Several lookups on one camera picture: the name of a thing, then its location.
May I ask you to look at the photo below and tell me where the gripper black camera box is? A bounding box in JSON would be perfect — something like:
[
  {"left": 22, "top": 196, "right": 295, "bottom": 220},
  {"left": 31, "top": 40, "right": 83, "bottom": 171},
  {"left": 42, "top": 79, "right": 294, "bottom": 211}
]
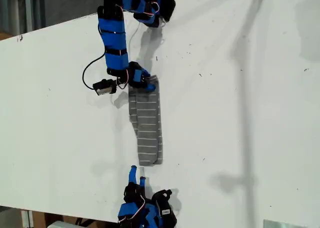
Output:
[
  {"left": 154, "top": 195, "right": 177, "bottom": 217},
  {"left": 92, "top": 79, "right": 118, "bottom": 97}
]

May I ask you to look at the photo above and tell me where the white container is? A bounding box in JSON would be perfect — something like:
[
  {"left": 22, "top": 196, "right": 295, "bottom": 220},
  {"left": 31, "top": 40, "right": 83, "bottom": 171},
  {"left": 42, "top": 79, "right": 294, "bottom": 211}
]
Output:
[{"left": 48, "top": 220, "right": 81, "bottom": 228}]

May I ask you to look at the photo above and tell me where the camera black stalk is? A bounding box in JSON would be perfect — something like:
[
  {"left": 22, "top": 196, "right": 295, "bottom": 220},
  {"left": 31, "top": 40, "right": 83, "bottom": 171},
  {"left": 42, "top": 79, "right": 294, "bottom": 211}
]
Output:
[{"left": 151, "top": 188, "right": 173, "bottom": 201}]

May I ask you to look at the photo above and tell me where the gripper red white wire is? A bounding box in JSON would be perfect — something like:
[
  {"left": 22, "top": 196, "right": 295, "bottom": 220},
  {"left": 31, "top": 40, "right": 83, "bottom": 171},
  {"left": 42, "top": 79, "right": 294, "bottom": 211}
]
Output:
[
  {"left": 115, "top": 68, "right": 131, "bottom": 90},
  {"left": 117, "top": 194, "right": 147, "bottom": 223}
]

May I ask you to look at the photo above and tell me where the grey striped towel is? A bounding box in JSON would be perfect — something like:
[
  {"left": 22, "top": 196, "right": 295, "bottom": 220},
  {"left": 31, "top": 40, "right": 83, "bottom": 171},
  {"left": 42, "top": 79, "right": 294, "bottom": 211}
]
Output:
[{"left": 127, "top": 74, "right": 165, "bottom": 166}]

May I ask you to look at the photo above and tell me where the camera black cable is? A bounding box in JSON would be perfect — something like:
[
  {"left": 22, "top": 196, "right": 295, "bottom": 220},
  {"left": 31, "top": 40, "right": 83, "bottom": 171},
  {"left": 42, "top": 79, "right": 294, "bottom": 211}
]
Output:
[{"left": 82, "top": 53, "right": 107, "bottom": 90}]

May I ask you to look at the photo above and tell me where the grey metal upright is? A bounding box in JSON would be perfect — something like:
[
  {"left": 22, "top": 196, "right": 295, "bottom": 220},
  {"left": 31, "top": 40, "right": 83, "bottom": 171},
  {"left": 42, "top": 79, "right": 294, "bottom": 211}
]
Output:
[{"left": 24, "top": 0, "right": 34, "bottom": 35}]

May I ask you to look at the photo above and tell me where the white table leg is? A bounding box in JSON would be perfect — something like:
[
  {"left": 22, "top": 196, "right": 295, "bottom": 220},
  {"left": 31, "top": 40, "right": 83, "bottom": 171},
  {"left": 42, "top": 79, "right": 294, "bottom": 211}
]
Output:
[{"left": 20, "top": 209, "right": 34, "bottom": 228}]

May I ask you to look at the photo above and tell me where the brown cardboard box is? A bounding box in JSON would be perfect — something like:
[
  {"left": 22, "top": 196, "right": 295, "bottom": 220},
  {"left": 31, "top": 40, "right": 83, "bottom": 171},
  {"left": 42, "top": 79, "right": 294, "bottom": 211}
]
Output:
[{"left": 31, "top": 210, "right": 113, "bottom": 228}]

